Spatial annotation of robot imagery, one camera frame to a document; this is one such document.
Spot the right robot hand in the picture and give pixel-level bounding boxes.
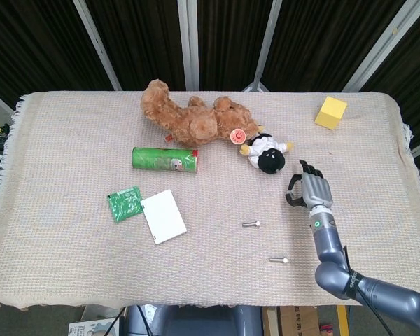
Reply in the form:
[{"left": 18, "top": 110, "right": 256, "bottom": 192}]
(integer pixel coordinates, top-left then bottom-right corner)
[{"left": 285, "top": 159, "right": 334, "bottom": 211}]

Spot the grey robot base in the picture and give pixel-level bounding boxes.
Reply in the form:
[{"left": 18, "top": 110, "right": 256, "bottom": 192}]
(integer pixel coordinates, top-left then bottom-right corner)
[{"left": 125, "top": 304, "right": 264, "bottom": 336}]

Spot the white card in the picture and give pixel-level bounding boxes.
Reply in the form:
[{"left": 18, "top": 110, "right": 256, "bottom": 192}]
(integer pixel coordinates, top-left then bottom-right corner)
[{"left": 140, "top": 188, "right": 188, "bottom": 246}]

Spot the black white penguin plush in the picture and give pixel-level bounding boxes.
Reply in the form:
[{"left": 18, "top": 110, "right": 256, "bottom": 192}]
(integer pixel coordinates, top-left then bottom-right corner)
[{"left": 239, "top": 132, "right": 295, "bottom": 175}]

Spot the illustrated book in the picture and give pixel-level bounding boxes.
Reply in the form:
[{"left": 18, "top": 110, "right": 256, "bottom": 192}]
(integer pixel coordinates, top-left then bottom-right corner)
[{"left": 68, "top": 316, "right": 122, "bottom": 336}]

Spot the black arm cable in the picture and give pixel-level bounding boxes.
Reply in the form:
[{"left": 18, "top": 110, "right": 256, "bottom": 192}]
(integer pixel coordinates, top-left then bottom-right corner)
[{"left": 342, "top": 244, "right": 393, "bottom": 336}]

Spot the beige woven tablecloth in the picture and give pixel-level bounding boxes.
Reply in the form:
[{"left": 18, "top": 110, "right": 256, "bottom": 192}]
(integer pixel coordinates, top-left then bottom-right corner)
[{"left": 0, "top": 90, "right": 420, "bottom": 312}]

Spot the yellow foam cube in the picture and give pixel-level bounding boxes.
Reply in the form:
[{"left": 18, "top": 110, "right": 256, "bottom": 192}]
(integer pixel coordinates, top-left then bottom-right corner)
[{"left": 314, "top": 96, "right": 348, "bottom": 131}]

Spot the brown cardboard box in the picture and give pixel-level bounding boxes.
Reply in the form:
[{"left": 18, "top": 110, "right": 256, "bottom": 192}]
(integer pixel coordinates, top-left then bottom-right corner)
[{"left": 262, "top": 306, "right": 319, "bottom": 336}]

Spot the round red hang tag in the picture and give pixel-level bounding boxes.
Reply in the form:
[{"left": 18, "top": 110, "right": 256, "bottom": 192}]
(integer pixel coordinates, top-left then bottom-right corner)
[{"left": 230, "top": 127, "right": 246, "bottom": 145}]

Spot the green chips can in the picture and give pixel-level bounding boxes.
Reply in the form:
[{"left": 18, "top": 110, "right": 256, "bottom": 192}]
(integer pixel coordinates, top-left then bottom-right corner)
[{"left": 131, "top": 146, "right": 200, "bottom": 174}]

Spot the green snack packet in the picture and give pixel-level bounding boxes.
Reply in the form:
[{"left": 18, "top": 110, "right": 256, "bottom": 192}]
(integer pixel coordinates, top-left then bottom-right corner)
[{"left": 106, "top": 185, "right": 144, "bottom": 223}]

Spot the dark pleated curtain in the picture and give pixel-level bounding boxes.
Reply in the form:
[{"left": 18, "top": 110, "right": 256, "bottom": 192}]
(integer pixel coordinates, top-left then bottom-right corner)
[{"left": 0, "top": 0, "right": 420, "bottom": 172}]

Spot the brown teddy bear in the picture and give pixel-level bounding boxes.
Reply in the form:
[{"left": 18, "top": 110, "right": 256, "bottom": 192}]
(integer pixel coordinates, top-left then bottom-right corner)
[{"left": 141, "top": 78, "right": 266, "bottom": 148}]

